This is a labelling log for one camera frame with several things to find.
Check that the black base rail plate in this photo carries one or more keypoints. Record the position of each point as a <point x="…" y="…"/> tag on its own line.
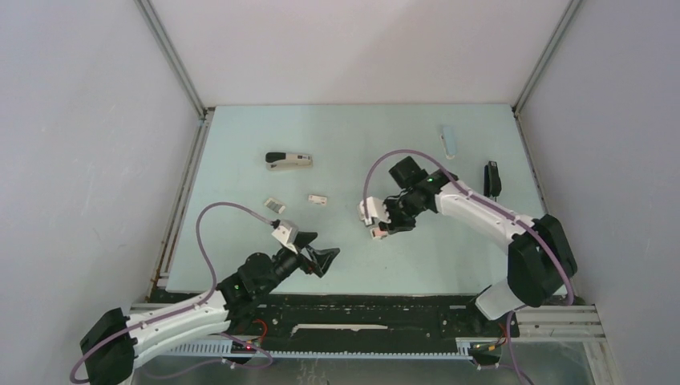
<point x="369" y="324"/>

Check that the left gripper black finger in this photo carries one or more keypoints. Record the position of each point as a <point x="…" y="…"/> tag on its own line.
<point x="304" y="240"/>
<point x="320" y="260"/>

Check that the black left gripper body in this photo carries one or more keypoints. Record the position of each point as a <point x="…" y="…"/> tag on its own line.
<point x="285" y="261"/>

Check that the white staple box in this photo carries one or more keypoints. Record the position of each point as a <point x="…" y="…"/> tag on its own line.
<point x="317" y="200"/>

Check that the open staple box tray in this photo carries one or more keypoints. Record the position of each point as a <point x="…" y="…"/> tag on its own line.
<point x="275" y="205"/>

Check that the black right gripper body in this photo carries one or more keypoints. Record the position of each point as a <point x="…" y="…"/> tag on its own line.
<point x="402" y="212"/>

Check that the beige and black large stapler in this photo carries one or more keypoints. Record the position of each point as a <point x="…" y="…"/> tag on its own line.
<point x="285" y="161"/>

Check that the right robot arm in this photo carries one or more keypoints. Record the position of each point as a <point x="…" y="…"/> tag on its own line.
<point x="540" y="259"/>

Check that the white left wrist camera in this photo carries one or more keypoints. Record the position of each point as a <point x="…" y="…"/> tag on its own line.
<point x="285" y="232"/>

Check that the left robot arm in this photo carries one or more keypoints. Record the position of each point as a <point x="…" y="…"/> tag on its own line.
<point x="117" y="344"/>

